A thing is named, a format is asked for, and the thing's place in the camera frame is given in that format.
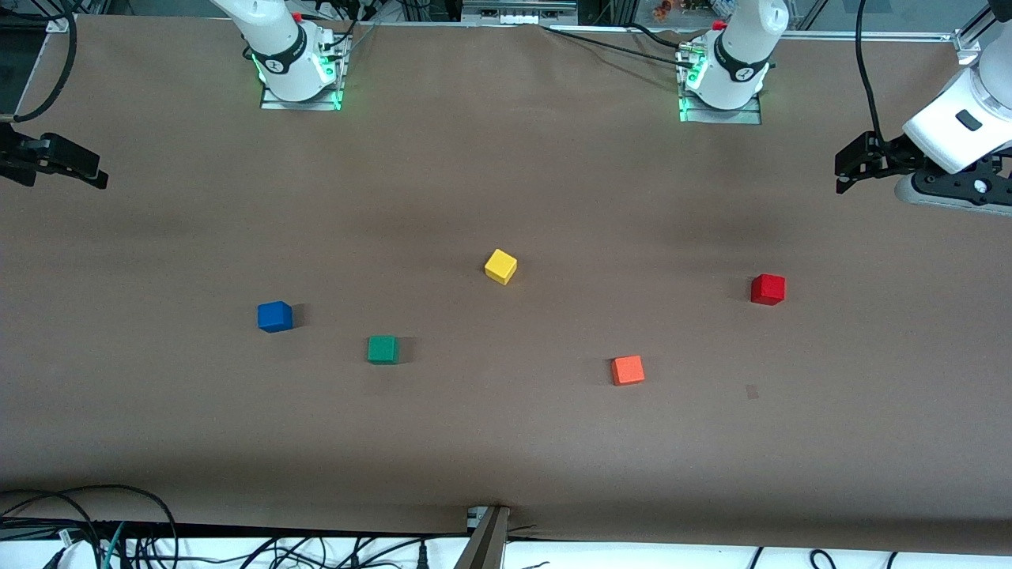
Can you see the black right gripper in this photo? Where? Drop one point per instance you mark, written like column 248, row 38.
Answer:
column 17, row 150

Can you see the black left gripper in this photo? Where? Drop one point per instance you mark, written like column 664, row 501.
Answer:
column 892, row 152

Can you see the red wooden block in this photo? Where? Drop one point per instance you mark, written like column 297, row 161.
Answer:
column 767, row 290

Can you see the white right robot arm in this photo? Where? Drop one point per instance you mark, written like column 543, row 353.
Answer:
column 277, row 47

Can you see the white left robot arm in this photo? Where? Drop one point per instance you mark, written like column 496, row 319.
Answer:
column 739, row 71

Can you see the blue wooden block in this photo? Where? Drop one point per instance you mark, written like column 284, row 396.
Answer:
column 274, row 318

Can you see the orange wooden block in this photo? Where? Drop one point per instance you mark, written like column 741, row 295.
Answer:
column 628, row 371

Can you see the green wooden block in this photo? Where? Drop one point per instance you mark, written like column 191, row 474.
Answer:
column 383, row 349

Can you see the yellow wooden block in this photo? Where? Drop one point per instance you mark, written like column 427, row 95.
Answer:
column 500, row 267

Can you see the silver corner bracket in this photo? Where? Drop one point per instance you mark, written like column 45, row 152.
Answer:
column 60, row 24
column 968, row 47

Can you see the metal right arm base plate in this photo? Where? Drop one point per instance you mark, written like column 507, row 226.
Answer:
column 273, row 104

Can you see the grey metal camera mount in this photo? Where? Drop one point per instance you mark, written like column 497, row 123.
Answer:
column 486, row 545

